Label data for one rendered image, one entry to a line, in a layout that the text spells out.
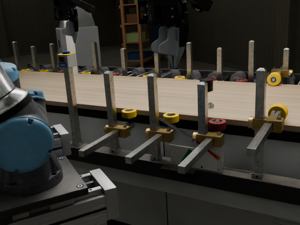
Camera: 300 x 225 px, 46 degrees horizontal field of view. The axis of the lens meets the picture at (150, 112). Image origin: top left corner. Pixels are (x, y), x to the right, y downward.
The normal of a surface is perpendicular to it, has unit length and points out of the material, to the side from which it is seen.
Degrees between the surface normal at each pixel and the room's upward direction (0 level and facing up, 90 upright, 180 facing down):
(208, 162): 90
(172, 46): 93
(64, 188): 0
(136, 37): 90
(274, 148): 90
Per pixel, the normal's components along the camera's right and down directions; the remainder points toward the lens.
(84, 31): 0.37, 0.25
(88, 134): -0.48, 0.28
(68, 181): -0.06, -0.96
